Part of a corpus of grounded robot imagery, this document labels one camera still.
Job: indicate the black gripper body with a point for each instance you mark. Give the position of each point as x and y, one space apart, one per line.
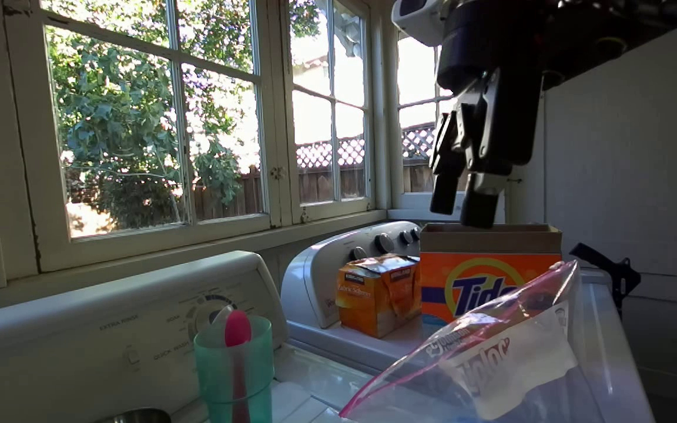
505 84

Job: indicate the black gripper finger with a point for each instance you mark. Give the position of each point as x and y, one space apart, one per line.
448 172
484 201

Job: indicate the clear zip bag pink seal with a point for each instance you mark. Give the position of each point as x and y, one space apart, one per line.
512 359

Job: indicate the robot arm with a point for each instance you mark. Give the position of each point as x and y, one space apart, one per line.
413 14

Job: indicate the large orange Tide box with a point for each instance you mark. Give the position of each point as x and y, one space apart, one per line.
464 295

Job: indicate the small orange cardboard box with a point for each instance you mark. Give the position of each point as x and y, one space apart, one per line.
375 306

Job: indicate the white wooden framed window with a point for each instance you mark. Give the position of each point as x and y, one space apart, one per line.
414 202
158 237
330 208

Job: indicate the round dryer knob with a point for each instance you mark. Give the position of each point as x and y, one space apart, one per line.
357 253
385 243
413 236

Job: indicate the wooden lattice fence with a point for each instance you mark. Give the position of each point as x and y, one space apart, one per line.
317 179

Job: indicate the white dryer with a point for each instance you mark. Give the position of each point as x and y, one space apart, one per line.
317 282

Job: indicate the pink red spoon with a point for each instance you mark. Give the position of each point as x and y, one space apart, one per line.
239 326

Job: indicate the teal plastic cup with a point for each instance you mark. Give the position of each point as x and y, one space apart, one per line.
213 376

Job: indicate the green leafy trees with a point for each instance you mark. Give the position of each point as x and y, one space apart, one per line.
112 118

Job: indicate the white washing machine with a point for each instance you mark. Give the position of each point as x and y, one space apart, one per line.
82 344

